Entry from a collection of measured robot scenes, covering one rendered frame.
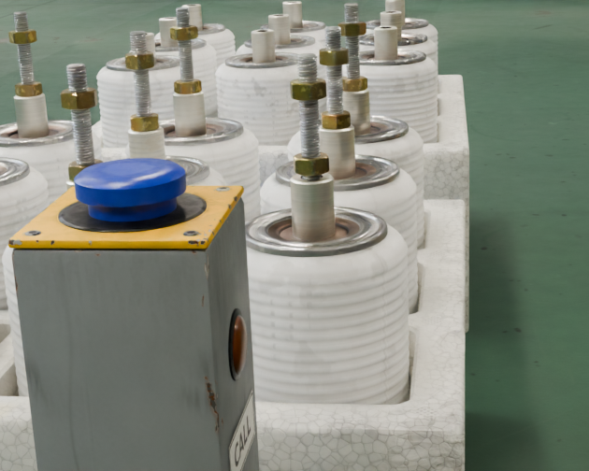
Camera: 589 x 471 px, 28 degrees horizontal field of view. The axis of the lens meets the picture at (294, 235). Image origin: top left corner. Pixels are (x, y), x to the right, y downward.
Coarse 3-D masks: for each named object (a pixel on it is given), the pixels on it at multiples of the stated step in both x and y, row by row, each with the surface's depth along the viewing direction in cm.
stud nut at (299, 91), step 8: (296, 80) 58; (320, 80) 58; (296, 88) 57; (304, 88) 57; (312, 88) 57; (320, 88) 57; (296, 96) 57; (304, 96) 57; (312, 96) 57; (320, 96) 58
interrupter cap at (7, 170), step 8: (0, 160) 78; (8, 160) 77; (16, 160) 77; (0, 168) 76; (8, 168) 75; (16, 168) 75; (24, 168) 75; (0, 176) 73; (8, 176) 73; (16, 176) 73; (24, 176) 74; (0, 184) 72
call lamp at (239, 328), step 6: (240, 318) 44; (240, 324) 43; (234, 330) 43; (240, 330) 43; (246, 330) 44; (234, 336) 43; (240, 336) 43; (246, 336) 44; (234, 342) 43; (240, 342) 43; (246, 342) 44; (234, 348) 43; (240, 348) 43; (246, 348) 44; (234, 354) 43; (240, 354) 43; (246, 354) 44; (234, 360) 43; (240, 360) 43; (240, 366) 43
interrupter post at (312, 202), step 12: (300, 180) 59; (312, 180) 59; (324, 180) 59; (300, 192) 59; (312, 192) 58; (324, 192) 59; (300, 204) 59; (312, 204) 59; (324, 204) 59; (300, 216) 59; (312, 216) 59; (324, 216) 59; (300, 228) 59; (312, 228) 59; (324, 228) 59
